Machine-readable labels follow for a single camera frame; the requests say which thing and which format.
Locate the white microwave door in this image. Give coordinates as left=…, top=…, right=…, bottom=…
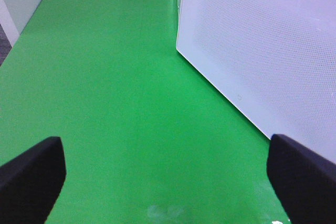
left=176, top=0, right=335, bottom=162

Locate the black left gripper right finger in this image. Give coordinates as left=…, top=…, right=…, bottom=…
left=266, top=134, right=335, bottom=223

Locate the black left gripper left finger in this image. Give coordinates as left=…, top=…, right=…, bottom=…
left=1, top=136, right=66, bottom=223

